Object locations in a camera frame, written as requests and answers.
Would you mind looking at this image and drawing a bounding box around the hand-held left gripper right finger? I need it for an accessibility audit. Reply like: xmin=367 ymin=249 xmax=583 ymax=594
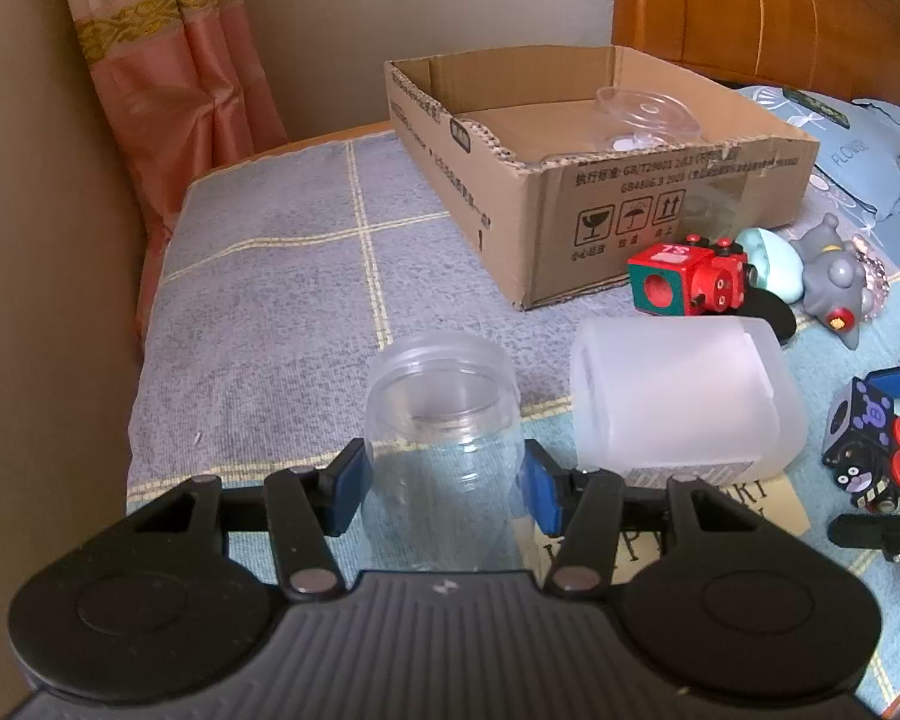
xmin=521 ymin=442 xmax=758 ymax=602

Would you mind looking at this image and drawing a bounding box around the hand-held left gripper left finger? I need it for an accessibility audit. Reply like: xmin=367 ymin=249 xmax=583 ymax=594
xmin=127 ymin=439 xmax=368 ymax=602

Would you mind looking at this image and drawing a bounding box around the black toy train block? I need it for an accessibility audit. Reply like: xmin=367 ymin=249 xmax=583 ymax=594
xmin=821 ymin=377 xmax=900 ymax=515

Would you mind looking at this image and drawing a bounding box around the clear plastic jar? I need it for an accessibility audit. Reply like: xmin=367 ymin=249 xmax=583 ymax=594
xmin=361 ymin=331 xmax=530 ymax=575

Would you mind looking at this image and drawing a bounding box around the clear crystal ornament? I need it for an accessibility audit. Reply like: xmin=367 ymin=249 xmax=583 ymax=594
xmin=855 ymin=236 xmax=889 ymax=308

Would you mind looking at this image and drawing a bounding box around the grey cat toy figure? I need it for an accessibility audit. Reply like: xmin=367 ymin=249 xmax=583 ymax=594
xmin=795 ymin=212 xmax=882 ymax=352

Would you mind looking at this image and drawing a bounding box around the black oval object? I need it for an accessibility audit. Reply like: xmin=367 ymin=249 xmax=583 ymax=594
xmin=735 ymin=286 xmax=797 ymax=344

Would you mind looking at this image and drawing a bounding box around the teal egg-shaped massager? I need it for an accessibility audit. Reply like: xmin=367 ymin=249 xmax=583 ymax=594
xmin=735 ymin=227 xmax=805 ymax=305

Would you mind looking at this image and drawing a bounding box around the frosted white plastic container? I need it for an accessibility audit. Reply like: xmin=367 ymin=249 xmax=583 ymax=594
xmin=568 ymin=315 xmax=809 ymax=488

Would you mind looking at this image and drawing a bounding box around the red toy train block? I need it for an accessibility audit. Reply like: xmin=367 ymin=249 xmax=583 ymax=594
xmin=628 ymin=235 xmax=751 ymax=318

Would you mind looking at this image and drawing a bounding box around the cardboard box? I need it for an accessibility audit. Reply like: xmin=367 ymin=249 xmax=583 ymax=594
xmin=384 ymin=45 xmax=821 ymax=312

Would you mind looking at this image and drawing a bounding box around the blue floral pillow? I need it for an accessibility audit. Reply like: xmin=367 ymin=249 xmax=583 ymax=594
xmin=735 ymin=82 xmax=900 ymax=222

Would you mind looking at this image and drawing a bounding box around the clear plastic lid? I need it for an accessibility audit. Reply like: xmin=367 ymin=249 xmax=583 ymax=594
xmin=595 ymin=86 xmax=702 ymax=152

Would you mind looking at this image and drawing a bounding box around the wooden headboard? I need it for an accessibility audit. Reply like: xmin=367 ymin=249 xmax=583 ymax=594
xmin=611 ymin=0 xmax=900 ymax=119

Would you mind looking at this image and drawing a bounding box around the pink curtain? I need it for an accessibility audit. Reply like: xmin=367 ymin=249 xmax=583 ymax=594
xmin=55 ymin=0 xmax=292 ymax=173

